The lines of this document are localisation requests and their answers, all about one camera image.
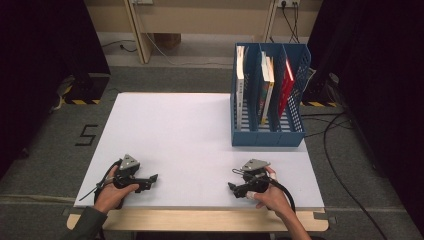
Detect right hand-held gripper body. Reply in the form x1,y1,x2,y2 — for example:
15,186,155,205
238,159,271,196

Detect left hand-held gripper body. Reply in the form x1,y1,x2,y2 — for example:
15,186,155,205
113,154,149,191

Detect blue file rack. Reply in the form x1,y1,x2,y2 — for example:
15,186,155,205
229,42,313,148

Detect red book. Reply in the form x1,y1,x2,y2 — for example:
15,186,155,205
277,58,296,119

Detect person's right hand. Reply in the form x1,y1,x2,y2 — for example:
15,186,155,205
246,167,292,219

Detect person's left hand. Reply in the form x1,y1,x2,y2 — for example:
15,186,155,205
93,165,140,214

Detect black striped stand base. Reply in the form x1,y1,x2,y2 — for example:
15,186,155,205
299,71,338,108
62,73,111,106

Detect black curtain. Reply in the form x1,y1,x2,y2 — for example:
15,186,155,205
306,0,424,236
0,0,112,179

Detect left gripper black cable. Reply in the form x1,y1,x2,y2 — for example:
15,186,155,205
78,159,123,214

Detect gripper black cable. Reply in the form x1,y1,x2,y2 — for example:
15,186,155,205
232,168,297,214
78,159,123,214

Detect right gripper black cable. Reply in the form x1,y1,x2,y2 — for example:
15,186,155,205
232,168,297,214

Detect long black floor cables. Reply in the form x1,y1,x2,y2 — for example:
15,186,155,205
301,111,389,240

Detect white floor cable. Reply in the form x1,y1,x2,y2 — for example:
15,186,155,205
145,33,234,67

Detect thin black floor cable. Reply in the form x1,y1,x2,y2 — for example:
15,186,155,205
101,39,138,53

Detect beige wooden desk frame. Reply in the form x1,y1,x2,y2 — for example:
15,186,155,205
84,0,323,65

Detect black plugged-in cables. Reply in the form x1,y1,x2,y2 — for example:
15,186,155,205
269,2,301,44

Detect white wall socket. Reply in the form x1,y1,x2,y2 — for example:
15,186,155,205
277,0,302,9

